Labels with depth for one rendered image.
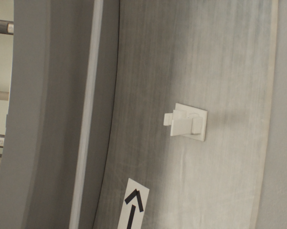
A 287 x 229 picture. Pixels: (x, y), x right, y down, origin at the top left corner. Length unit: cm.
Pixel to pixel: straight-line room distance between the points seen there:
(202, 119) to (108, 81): 7
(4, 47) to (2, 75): 9
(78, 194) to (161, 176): 4
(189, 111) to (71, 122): 7
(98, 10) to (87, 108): 5
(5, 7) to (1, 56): 16
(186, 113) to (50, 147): 7
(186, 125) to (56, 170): 8
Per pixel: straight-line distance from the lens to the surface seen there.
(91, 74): 103
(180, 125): 101
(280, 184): 99
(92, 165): 107
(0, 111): 665
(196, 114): 102
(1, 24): 583
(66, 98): 105
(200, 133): 102
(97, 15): 103
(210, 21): 102
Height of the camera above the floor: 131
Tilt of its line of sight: 9 degrees down
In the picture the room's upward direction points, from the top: 5 degrees clockwise
